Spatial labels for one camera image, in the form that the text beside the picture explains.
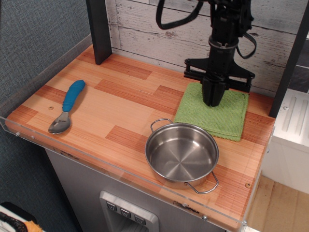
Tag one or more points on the green towel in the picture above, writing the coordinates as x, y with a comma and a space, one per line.
224, 121

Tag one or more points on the clear acrylic table guard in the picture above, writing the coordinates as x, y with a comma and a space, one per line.
110, 123

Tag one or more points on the orange plush object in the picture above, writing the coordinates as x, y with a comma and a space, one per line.
31, 226

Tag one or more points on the blue handled metal spoon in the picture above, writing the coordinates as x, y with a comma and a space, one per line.
63, 122

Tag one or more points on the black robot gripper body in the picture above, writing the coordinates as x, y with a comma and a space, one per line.
220, 67

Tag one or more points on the dark frame post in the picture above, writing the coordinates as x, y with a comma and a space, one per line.
99, 27
291, 63

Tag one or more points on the white toy sink counter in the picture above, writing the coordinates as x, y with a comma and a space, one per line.
287, 157

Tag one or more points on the silver dispenser button panel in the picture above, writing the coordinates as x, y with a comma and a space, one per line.
123, 216

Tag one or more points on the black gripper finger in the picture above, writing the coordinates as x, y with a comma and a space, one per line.
207, 91
217, 92

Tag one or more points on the dark right frame post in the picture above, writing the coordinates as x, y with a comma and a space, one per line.
291, 63

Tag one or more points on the stainless steel pot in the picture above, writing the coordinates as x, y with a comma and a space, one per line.
181, 155

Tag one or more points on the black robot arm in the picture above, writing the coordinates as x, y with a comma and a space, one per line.
230, 20

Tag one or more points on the dark left frame post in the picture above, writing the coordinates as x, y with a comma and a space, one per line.
99, 27

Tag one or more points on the grey toy fridge cabinet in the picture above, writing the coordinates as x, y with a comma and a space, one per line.
83, 184

